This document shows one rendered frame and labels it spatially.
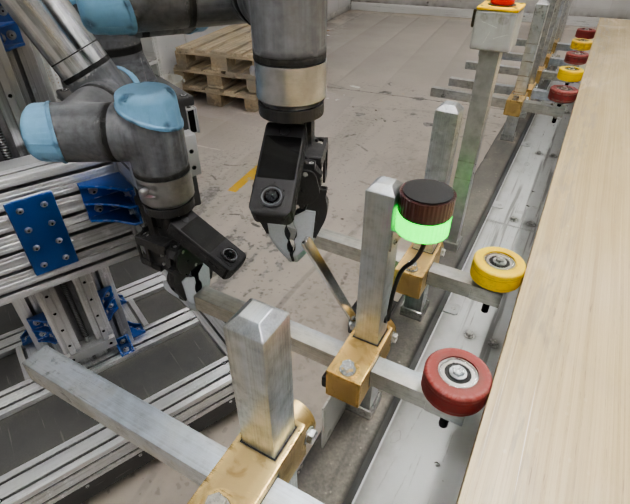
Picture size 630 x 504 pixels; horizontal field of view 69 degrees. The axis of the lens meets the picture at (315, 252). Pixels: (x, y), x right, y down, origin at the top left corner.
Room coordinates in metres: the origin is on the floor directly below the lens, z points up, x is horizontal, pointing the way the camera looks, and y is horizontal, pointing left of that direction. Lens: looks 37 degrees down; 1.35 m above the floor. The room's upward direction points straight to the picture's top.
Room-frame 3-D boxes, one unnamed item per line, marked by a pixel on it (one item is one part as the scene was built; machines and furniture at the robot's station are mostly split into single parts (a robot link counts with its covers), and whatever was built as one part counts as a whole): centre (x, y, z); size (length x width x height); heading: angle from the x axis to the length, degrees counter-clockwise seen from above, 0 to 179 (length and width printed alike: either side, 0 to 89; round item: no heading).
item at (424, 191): (0.43, -0.12, 1.01); 0.06 x 0.06 x 0.22; 61
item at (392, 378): (0.45, 0.00, 0.84); 0.43 x 0.03 x 0.04; 61
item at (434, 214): (0.43, -0.12, 1.10); 0.06 x 0.06 x 0.02
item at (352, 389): (0.43, -0.07, 0.85); 0.14 x 0.06 x 0.05; 151
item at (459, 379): (0.36, -0.17, 0.85); 0.08 x 0.08 x 0.11
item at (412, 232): (0.43, -0.12, 1.08); 0.06 x 0.06 x 0.02
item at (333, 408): (0.49, -0.07, 0.75); 0.26 x 0.01 x 0.10; 151
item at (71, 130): (0.58, 0.31, 1.12); 0.11 x 0.11 x 0.08; 1
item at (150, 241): (0.57, 0.22, 0.97); 0.09 x 0.08 x 0.12; 61
